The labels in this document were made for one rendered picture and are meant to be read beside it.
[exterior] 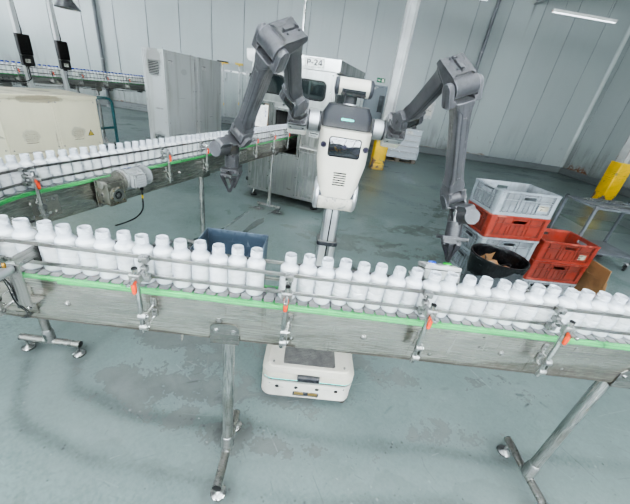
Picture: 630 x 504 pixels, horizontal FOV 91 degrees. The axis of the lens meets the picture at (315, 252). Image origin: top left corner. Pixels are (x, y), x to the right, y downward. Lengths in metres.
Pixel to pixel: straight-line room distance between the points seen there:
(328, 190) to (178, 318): 0.85
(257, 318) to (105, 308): 0.51
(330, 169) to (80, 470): 1.76
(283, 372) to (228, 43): 12.37
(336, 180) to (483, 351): 0.92
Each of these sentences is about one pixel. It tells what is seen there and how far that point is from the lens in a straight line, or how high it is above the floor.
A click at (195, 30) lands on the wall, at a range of 13.68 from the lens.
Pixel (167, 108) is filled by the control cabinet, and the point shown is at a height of 0.97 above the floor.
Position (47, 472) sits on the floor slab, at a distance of 2.04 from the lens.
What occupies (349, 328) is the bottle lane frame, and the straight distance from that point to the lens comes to 1.09.
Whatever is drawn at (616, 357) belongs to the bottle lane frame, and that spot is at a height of 0.94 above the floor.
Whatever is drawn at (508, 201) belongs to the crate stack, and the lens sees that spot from 3.20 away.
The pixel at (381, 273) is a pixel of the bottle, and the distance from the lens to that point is 1.02.
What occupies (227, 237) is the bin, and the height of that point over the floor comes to 0.91.
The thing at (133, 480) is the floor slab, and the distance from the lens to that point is 1.89.
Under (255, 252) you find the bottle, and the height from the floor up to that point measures 1.16.
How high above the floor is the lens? 1.64
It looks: 28 degrees down
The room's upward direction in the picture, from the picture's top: 9 degrees clockwise
